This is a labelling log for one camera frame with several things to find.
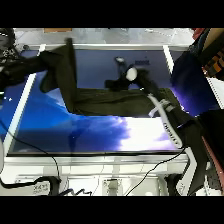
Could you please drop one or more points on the dark green pants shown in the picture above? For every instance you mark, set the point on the dark green pants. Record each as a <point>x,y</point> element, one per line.
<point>110,103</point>

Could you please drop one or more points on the silver frame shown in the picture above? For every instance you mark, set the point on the silver frame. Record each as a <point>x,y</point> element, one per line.
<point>100,168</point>

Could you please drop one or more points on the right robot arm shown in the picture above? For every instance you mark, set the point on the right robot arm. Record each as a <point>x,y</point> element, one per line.
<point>173,120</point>

